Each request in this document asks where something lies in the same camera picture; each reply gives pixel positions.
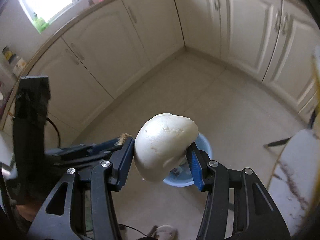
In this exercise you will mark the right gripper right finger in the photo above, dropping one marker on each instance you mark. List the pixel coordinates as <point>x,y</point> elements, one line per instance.
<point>256,215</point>

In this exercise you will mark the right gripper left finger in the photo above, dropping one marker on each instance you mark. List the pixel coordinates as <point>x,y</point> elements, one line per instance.
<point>62,215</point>

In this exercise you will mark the white steamed bun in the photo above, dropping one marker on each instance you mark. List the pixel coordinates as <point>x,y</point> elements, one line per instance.
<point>161,145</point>

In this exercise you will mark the cream kitchen cabinets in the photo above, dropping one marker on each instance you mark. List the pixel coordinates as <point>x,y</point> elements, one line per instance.
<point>99,54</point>

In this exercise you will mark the round marble table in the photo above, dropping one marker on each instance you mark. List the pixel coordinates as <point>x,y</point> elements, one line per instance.
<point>293,185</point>

